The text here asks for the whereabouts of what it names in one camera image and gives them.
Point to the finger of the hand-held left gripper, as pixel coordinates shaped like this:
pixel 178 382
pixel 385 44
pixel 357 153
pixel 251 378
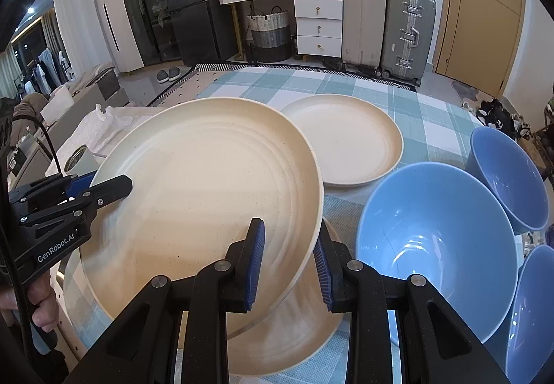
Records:
pixel 110 189
pixel 82 183

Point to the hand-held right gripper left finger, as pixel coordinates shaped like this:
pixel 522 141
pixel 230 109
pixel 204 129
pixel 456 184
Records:
pixel 255 263

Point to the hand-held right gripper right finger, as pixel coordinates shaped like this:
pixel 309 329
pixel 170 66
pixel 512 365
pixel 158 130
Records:
pixel 322 276

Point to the cream plate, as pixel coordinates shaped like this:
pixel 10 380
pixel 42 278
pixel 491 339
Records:
pixel 346 137
pixel 194 176
pixel 298 332

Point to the blue bowl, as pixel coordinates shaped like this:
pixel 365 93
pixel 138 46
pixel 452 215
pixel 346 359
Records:
pixel 506 176
pixel 534 314
pixel 433 228

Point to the person's left forearm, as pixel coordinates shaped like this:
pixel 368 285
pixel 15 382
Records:
pixel 13 345

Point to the person's left hand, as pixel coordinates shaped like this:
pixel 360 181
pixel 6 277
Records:
pixel 41 310

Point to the white plastic bag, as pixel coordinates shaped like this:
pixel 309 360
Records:
pixel 121 120

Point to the brown quilted cloth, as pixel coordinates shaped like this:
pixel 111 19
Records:
pixel 30 107

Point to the grey sofa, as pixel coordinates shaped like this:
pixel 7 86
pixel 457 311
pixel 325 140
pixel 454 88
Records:
pixel 104 85

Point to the hanging clothes rack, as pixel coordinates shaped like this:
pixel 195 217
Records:
pixel 43 68

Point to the grey slipper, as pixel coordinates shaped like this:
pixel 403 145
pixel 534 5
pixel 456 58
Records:
pixel 162 76
pixel 174 73

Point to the white sheer curtain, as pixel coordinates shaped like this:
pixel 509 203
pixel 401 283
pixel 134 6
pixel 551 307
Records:
pixel 82 29

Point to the white tall cabinet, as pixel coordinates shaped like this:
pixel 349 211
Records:
pixel 121 20

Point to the checked tablecloth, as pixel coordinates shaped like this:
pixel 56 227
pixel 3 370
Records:
pixel 433 115

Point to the woven laundry basket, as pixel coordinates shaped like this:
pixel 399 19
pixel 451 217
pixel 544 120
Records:
pixel 268 35

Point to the grey door mat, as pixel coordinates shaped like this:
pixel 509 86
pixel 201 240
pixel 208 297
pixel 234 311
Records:
pixel 464 90

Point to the pile of loose shoes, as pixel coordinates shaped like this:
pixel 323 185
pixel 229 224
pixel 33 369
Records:
pixel 497 115

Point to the white vanity dresser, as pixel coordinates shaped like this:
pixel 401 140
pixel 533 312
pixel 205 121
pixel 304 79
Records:
pixel 318 27

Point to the beige suitcase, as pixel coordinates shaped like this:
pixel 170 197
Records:
pixel 363 24

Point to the silver suitcase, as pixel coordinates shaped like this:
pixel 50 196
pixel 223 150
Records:
pixel 407 33

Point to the tan door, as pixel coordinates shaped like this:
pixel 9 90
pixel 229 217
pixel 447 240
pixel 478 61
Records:
pixel 480 20

